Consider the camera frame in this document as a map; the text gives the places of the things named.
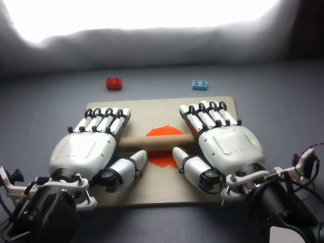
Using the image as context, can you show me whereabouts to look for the flat orange dough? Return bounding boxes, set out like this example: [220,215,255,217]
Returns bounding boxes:
[146,125,183,170]

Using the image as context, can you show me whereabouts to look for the grey table cloth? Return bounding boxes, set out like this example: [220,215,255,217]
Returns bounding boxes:
[0,62,324,243]

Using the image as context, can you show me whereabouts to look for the red toy brick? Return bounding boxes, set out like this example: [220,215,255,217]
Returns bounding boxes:
[105,77,124,91]

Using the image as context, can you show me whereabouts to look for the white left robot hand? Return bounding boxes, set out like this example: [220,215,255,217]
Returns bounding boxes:
[48,107,148,193]

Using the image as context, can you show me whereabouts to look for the white backdrop cloth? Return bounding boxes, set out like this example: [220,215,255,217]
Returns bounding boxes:
[0,0,324,76]

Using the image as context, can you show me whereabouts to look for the wooden rolling pin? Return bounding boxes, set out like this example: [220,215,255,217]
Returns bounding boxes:
[117,135,194,153]

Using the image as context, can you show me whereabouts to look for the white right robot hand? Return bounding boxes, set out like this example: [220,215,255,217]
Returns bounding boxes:
[172,100,266,194]

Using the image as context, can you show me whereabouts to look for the red and black twisted cable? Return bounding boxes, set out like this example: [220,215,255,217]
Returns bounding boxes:
[300,142,324,203]

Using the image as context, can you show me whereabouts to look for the light wooden board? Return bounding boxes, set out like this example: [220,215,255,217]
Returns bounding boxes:
[75,95,241,208]

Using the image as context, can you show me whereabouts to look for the blue toy brick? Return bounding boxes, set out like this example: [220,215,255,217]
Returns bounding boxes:
[191,79,210,91]

